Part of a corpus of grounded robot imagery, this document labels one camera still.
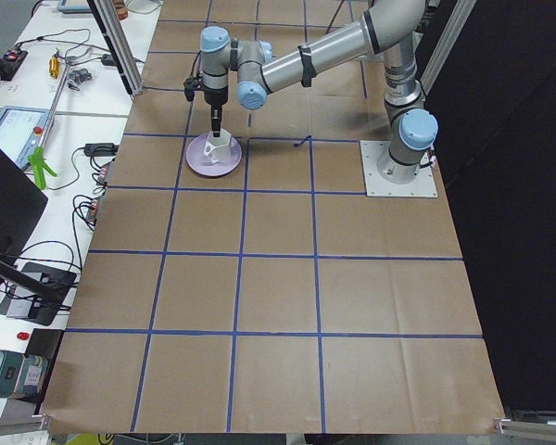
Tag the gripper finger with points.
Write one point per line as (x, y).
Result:
(215, 120)

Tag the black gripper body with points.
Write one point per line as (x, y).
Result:
(214, 96)

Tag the blue teach pendant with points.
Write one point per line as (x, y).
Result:
(20, 132)

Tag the aluminium frame post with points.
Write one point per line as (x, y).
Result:
(108, 22)

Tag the brown paper table cover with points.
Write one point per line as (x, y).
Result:
(279, 298)

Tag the black monitor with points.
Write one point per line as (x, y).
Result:
(21, 207)

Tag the white faceted cup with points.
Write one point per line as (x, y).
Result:
(218, 149)

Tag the green reacher grabber tool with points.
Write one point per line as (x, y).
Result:
(36, 158)

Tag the lavender plate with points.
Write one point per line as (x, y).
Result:
(199, 164)

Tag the yellow tool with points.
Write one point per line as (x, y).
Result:
(54, 66)

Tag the black power adapter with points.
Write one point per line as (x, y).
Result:
(93, 150)

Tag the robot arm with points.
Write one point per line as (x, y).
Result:
(385, 29)

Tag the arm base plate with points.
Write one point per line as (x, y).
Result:
(383, 177)

